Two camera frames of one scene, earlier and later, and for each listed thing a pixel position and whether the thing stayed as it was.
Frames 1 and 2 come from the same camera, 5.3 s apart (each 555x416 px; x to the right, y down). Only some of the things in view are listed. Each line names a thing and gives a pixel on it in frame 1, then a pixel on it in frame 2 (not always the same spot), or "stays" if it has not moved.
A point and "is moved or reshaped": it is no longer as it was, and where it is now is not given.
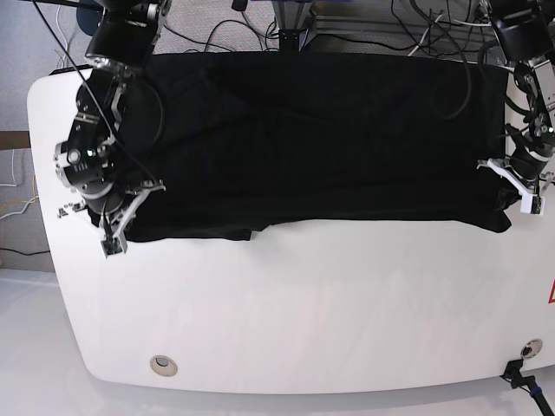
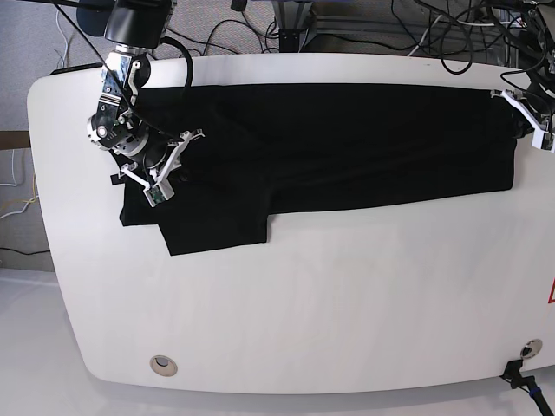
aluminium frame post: [297, 23] stays
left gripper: [115, 207] -> [171, 162]
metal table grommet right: [532, 348] stays
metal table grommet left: [163, 366] stays
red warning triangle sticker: [551, 298] stays
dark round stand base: [88, 18] stays
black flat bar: [69, 69] stays
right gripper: [523, 171] -> [542, 121]
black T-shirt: [257, 139] is moved or reshaped
